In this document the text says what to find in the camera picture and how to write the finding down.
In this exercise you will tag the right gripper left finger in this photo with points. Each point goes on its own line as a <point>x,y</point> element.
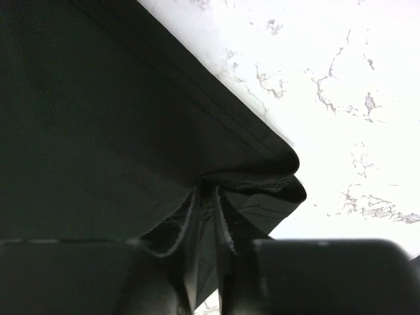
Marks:
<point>171,250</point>

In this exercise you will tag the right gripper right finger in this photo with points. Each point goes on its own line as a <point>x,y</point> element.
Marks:
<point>239,282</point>

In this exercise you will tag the black t-shirt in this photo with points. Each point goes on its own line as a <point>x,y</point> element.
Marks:
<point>108,123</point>

